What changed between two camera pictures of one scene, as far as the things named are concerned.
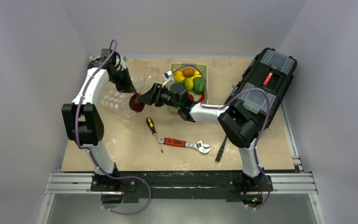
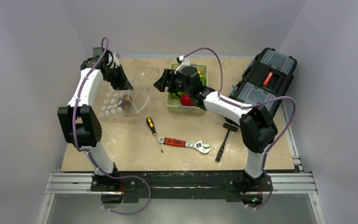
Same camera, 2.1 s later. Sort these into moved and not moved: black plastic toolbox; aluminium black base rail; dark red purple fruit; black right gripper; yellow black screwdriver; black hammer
Moved: black right gripper; dark red purple fruit
Not moved: aluminium black base rail; black hammer; yellow black screwdriver; black plastic toolbox
